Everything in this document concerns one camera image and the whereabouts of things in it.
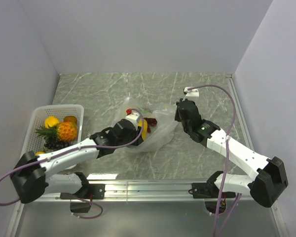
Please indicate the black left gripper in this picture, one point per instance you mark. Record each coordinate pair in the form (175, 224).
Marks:
(136, 133)

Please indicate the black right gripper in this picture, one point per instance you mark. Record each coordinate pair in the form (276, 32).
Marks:
(177, 116)

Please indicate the clear plastic bag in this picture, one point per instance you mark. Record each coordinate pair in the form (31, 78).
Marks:
(161, 134)

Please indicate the orange fruit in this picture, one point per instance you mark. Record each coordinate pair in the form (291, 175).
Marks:
(64, 131)

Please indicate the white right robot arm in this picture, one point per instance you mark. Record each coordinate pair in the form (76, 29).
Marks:
(264, 178)

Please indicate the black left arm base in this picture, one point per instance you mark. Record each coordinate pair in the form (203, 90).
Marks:
(82, 200)

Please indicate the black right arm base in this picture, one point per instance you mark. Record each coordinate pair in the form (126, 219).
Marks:
(207, 192)

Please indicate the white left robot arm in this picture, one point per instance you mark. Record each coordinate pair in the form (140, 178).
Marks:
(40, 175)

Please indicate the yellow banana in bag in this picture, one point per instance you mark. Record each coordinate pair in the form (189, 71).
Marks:
(144, 128)

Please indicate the purple fruit in bag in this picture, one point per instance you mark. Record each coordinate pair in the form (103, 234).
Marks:
(151, 122)

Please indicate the yellow bell pepper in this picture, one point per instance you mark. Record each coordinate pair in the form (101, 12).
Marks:
(51, 121)

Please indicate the dark grape bunch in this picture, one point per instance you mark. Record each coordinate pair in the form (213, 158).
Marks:
(54, 144)

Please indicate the yellow lemon in basket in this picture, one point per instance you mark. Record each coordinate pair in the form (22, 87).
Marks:
(39, 153)

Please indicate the white plastic basket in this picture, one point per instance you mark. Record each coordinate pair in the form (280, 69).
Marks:
(36, 144)

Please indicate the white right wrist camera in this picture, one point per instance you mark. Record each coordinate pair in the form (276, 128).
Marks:
(191, 93)

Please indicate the aluminium side rail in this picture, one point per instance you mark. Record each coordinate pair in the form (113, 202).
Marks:
(240, 114)

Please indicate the aluminium mounting rail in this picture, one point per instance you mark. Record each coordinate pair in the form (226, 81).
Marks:
(144, 190)

